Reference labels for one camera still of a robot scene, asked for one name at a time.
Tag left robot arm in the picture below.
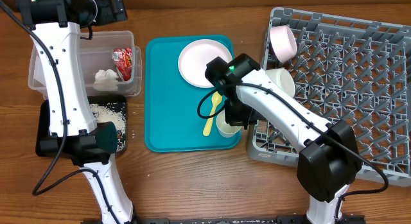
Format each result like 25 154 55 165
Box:
15 0 139 223

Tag clear plastic bin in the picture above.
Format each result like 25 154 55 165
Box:
28 30 143 100

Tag pink bowl with rice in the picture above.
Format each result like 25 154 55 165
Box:
269 25 297 63

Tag red snack wrapper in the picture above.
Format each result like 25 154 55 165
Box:
112 47 132 81

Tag grey dishwasher rack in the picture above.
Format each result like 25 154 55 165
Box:
268 7 410 187

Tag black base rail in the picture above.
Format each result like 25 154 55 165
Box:
80 214 367 224

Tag white napkin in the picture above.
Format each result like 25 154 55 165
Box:
93 69 118 92

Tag teal serving tray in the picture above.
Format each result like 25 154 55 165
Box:
144 35 241 153

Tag white bowl with food scraps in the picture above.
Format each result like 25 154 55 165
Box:
266 68 295 97

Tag spilled rice pile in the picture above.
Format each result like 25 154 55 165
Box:
90 102 127 152

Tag white cup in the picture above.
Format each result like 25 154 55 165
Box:
216 110 241 138

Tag black tray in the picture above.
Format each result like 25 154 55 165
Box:
35 95 127 157

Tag large white plate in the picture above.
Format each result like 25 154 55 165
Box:
178 39 232 88

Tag yellow plastic spoon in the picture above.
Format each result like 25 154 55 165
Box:
202 90 223 137

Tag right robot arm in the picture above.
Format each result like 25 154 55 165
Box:
205 53 362 223

